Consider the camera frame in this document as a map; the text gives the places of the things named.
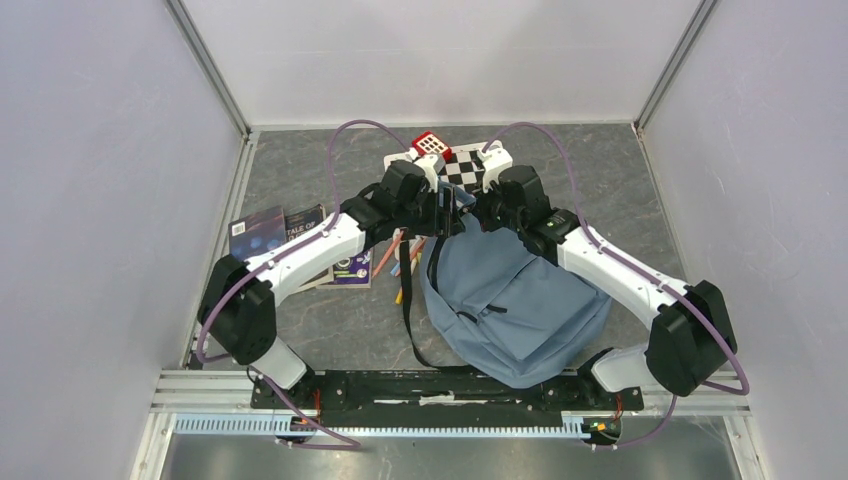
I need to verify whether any yellow tipped pencil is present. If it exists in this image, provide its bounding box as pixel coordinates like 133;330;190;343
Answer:
392;260;418;305

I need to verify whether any white slotted cable duct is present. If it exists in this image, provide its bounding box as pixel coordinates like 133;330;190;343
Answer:
173;413;588;439

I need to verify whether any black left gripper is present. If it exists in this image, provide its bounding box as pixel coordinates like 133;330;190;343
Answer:
395;185;465;239

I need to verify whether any purple cover book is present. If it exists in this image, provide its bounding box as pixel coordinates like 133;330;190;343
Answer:
317;249;373;290

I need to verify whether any blue student backpack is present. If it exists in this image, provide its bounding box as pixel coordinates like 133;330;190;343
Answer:
418;214;612;389

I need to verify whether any black white checkerboard mat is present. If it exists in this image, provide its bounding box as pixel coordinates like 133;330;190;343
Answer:
383;142;489;194

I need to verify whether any red calculator toy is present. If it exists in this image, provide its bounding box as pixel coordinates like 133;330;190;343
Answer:
412;131;453;163

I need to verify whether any Tale of Two Cities book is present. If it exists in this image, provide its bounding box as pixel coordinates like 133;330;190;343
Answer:
285;204;332;293

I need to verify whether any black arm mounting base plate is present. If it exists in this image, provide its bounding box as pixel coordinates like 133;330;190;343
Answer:
287;369;645;428

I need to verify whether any dark blue barcode book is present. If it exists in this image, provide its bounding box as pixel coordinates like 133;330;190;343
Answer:
227;206;286;261

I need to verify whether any orange pencil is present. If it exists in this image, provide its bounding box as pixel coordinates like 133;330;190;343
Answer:
373;229;404;278

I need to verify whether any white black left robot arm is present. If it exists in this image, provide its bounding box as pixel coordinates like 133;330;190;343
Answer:
198;154;457;408

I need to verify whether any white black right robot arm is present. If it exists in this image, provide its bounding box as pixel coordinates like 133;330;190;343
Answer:
472;165;750;408

